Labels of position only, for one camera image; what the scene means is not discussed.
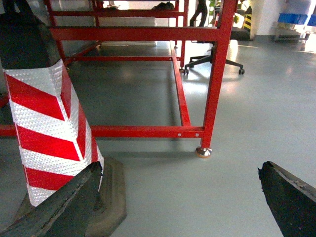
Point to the red metal table frame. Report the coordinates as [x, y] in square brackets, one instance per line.
[219, 35]

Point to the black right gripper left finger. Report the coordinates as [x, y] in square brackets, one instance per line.
[66, 212]

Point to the yellow black striped post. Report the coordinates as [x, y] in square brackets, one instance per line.
[247, 19]

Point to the red white striped bollard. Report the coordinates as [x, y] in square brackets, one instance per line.
[55, 139]

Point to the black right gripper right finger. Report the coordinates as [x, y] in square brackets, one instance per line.
[292, 201]

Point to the steel shelf with blue bins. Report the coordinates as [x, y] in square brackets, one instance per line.
[294, 27]

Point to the black office chair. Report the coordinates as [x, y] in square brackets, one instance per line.
[196, 60]

